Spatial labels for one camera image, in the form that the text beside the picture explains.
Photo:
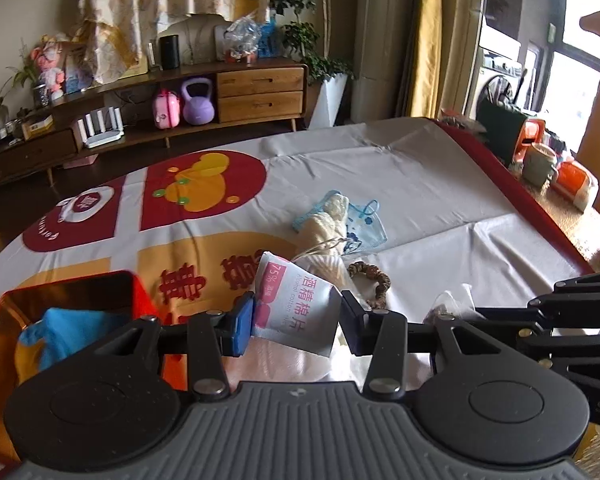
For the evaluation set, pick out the red storage box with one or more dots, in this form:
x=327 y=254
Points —
x=81 y=380

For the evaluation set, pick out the light blue face mask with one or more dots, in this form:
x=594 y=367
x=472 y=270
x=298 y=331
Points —
x=358 y=227

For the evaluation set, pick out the black cylinder speaker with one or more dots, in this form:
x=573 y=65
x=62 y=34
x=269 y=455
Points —
x=169 y=50

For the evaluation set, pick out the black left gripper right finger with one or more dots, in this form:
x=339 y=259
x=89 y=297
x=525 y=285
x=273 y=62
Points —
x=381 y=335

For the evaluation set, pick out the yellow curtain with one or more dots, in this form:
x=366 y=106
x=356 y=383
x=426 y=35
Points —
x=440 y=56

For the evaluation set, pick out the patterned hanging cloth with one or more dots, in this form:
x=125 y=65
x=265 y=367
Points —
x=116 y=32

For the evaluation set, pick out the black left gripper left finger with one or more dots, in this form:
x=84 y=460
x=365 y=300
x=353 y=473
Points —
x=212 y=336

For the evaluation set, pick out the purple kettlebell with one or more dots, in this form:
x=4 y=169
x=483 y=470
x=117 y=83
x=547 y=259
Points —
x=197 y=110

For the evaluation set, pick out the blue rubber glove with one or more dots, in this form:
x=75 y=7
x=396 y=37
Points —
x=61 y=333

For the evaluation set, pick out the wooden tv console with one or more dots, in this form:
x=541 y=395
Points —
x=242 y=94

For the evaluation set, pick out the potted green plant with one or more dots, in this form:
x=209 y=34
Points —
x=307 y=37

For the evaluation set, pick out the white wifi router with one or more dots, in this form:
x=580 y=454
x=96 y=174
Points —
x=99 y=127

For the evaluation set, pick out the clear plastic bag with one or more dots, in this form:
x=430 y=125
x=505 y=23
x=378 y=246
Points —
x=241 y=41

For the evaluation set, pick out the pink plush doll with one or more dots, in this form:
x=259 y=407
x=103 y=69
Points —
x=47 y=58

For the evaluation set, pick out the printed white tablecloth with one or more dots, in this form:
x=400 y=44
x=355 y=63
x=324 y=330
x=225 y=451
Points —
x=193 y=228

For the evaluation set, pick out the orange tissue pack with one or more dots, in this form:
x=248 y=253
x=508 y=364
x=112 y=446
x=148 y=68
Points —
x=576 y=184

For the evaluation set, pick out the pink toy case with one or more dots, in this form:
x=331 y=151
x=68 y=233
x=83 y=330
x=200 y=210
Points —
x=166 y=108

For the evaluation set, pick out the cream knitted cloth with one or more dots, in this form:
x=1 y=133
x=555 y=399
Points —
x=321 y=240

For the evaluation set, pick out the dark green bag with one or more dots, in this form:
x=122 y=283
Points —
x=503 y=127

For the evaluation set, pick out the green ceramic mug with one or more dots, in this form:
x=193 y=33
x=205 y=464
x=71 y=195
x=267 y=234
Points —
x=539 y=165

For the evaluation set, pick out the alcohol wipes packet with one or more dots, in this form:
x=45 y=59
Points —
x=294 y=307

